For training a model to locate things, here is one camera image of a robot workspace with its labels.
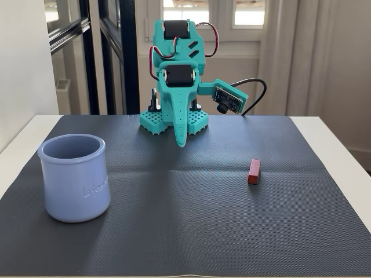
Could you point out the teal gripper body with servo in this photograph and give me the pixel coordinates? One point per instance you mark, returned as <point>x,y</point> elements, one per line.
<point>177,77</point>

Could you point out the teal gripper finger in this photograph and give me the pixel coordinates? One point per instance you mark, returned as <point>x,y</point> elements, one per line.
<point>180,116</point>

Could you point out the red wooden block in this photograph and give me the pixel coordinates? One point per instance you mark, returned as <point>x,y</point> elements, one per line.
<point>254,172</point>

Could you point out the teal perforated robot base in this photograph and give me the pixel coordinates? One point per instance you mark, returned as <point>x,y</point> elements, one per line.
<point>150,120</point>

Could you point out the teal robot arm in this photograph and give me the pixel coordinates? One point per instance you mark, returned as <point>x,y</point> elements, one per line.
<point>185,47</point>

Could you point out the blue ceramic pot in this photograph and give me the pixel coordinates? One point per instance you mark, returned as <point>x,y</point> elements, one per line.
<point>75,185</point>

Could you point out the black table clamp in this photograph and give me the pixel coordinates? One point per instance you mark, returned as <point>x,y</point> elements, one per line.
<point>197,105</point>
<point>153,101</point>

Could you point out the white framed window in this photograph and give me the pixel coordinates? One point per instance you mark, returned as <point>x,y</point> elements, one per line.
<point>249,14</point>

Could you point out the dark grey textured mat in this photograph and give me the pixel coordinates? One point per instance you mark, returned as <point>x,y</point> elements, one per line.
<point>185,217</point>

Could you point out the white curtain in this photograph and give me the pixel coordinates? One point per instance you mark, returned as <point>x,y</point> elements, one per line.
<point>304,58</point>

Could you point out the black metal door frame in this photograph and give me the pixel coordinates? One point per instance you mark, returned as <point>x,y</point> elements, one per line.
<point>129,58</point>

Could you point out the wrist camera module teal mount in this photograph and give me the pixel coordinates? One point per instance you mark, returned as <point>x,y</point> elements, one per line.
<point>232,98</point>

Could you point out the white wall vent grille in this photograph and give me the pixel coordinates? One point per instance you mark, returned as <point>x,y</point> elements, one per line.
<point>63,84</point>

